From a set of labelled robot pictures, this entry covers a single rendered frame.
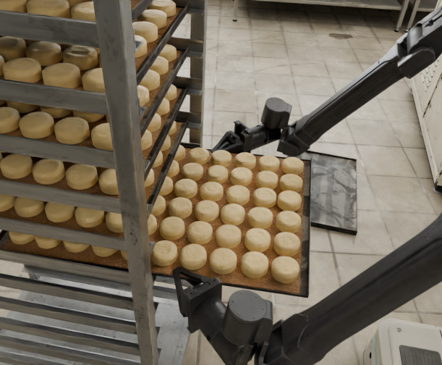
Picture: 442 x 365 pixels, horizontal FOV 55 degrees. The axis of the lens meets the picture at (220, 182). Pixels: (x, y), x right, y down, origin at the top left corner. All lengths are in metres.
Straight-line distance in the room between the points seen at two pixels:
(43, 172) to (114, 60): 0.31
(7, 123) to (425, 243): 0.61
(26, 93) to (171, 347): 1.12
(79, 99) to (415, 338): 1.33
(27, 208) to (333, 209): 1.71
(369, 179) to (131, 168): 2.10
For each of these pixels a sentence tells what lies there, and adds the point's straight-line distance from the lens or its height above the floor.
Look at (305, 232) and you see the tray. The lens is 0.89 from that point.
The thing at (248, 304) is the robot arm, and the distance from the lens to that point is 0.65.
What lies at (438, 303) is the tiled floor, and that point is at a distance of 2.11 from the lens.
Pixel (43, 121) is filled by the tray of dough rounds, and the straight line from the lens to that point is 0.71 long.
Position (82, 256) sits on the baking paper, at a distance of 0.86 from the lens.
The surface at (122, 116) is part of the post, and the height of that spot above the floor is 1.24.
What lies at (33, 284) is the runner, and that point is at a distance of 0.95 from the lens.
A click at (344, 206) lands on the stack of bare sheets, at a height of 0.02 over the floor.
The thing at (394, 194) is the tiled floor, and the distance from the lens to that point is 2.54.
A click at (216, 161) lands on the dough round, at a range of 1.01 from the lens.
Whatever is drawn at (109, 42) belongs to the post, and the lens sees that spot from 0.50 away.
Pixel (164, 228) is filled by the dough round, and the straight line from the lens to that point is 0.85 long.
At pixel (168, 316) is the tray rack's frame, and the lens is 1.62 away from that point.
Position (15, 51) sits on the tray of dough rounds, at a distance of 0.73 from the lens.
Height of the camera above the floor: 1.52
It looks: 41 degrees down
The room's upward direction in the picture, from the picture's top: 4 degrees clockwise
